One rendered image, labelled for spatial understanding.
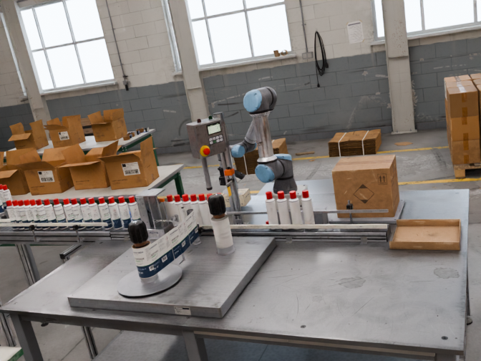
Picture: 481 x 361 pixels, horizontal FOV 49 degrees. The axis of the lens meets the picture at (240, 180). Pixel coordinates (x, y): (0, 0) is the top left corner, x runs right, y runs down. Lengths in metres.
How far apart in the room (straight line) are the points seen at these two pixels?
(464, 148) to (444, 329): 4.05
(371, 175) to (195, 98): 6.26
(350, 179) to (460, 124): 3.15
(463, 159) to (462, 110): 0.51
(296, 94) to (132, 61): 2.86
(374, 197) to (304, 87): 5.54
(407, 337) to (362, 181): 1.07
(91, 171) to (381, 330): 3.33
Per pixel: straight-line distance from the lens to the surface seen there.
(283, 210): 2.72
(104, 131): 7.08
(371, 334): 1.98
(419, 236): 2.66
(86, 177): 4.83
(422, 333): 1.98
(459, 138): 5.88
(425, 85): 8.05
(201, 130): 2.81
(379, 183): 2.79
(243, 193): 3.31
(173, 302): 2.29
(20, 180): 5.26
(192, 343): 2.29
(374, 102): 8.12
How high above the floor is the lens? 1.94
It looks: 16 degrees down
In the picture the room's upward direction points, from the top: 10 degrees counter-clockwise
